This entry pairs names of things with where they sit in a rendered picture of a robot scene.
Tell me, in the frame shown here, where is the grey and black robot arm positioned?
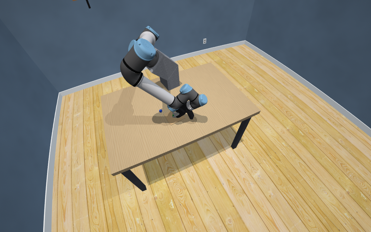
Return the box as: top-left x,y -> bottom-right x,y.
120,26 -> 208,120

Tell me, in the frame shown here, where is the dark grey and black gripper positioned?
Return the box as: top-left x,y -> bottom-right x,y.
172,102 -> 190,118

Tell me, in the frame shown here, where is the tan square mat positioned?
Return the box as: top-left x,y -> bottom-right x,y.
163,111 -> 185,125

